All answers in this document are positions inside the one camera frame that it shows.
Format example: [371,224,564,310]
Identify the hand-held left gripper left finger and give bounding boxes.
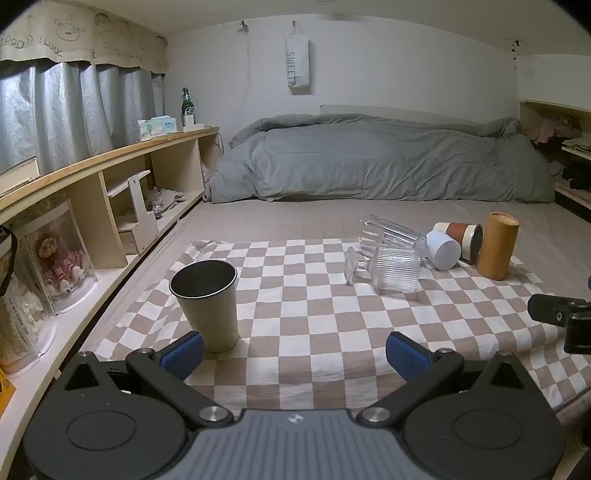
[60,331,234,426]

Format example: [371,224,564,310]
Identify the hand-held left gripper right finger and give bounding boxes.
[361,331,532,424]

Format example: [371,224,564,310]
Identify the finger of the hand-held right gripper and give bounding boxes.
[527,293,591,355]

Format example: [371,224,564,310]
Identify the beige metal cup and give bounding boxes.
[169,259,240,353]

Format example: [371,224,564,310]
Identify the tan cylindrical cup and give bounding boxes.
[477,212,520,281]

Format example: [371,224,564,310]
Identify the brown and white cup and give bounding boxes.
[433,222,484,264]

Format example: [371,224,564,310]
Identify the clear ribbed glass cup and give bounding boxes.
[359,213,428,259]

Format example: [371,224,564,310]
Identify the ribbed glass goblet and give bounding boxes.
[345,246,422,293]

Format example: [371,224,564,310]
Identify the brown checkered cloth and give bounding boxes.
[85,239,591,409]

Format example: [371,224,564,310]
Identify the dark clothes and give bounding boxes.
[560,162,591,191]

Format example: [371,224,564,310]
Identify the small wooden stand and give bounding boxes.
[107,170,160,256]

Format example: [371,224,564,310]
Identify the doll in clear case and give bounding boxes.
[20,200,100,315]

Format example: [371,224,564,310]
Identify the crumpled cloth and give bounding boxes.
[147,186,189,217]

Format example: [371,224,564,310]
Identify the wooden shelf unit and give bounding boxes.
[0,127,221,480]

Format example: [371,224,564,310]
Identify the white plush in clear case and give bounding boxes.
[0,265,59,376]

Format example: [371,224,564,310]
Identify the wooden side shelf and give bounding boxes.
[517,99,591,210]

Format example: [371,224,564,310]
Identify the pink clothes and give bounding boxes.
[530,116,583,145]

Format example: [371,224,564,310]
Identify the yellow packet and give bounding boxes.
[0,368,18,409]

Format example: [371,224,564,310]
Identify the grey duvet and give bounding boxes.
[210,113,557,204]

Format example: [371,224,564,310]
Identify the tissue pack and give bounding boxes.
[137,116,178,142]

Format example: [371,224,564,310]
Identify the white headboard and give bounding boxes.
[320,103,509,126]

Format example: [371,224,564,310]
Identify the grey curtain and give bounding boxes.
[0,59,166,177]

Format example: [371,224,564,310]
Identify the white hanging bag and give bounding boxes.
[283,20,311,96]

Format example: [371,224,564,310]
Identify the beige printed curtain valance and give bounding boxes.
[0,0,170,75]

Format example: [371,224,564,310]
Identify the black strap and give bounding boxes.
[0,225,19,297]

